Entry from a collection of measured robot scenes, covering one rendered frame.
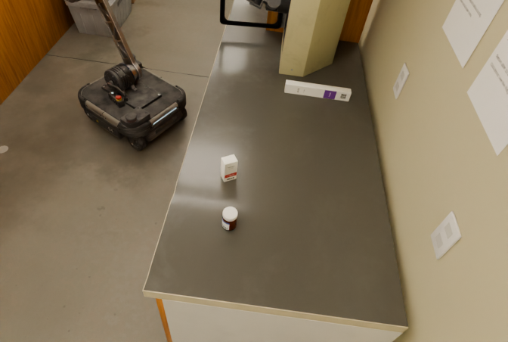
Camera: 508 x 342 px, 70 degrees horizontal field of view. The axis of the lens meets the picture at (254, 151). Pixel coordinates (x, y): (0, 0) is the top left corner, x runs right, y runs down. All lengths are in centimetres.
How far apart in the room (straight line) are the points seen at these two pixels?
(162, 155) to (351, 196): 159
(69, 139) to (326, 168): 196
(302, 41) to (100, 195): 153
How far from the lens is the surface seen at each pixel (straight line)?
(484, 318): 91
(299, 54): 164
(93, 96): 273
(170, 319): 123
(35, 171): 269
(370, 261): 116
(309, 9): 154
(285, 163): 130
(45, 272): 226
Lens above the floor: 191
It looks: 47 degrees down
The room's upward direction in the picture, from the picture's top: 8 degrees clockwise
